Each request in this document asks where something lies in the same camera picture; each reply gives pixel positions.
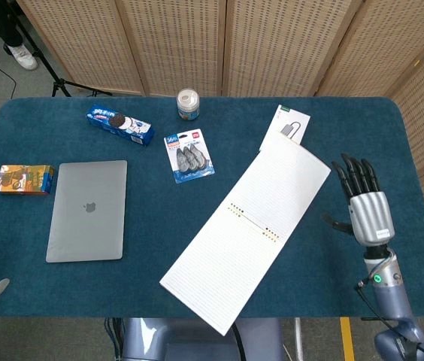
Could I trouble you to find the person's black trouser legs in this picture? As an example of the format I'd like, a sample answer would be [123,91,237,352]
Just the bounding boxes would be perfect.
[0,0,23,48]

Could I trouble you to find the blue Oreo cookie box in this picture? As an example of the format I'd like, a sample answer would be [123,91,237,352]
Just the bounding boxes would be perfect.
[85,105,156,148]

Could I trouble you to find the blue-grey robot torso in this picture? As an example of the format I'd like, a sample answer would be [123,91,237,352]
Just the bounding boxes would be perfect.
[120,317,285,361]

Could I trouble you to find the grey closed laptop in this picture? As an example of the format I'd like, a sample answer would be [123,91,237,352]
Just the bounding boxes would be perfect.
[45,159,129,264]

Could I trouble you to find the teal table cloth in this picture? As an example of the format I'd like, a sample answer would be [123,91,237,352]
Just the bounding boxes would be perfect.
[0,96,424,319]

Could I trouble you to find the cream spiral-bound notebook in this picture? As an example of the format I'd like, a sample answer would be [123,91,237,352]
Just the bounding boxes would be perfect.
[159,132,332,337]

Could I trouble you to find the correction tape blister pack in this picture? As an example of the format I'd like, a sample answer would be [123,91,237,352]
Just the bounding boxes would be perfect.
[163,128,216,184]

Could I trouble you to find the glass jar with white lid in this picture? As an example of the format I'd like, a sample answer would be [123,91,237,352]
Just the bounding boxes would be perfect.
[176,87,201,122]

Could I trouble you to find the white green USB hub box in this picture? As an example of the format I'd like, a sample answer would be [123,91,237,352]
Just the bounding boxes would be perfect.
[259,104,311,151]

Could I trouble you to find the small yellow orange box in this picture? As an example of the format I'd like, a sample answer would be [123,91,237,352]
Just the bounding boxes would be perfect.
[0,163,55,197]

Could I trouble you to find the white sneaker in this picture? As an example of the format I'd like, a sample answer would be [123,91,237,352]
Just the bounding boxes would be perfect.
[4,43,39,71]

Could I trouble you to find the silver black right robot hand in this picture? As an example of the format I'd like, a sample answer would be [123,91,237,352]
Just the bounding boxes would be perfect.
[322,153,395,247]

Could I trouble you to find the black tripod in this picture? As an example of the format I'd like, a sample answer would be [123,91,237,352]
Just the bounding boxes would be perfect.
[7,0,112,98]

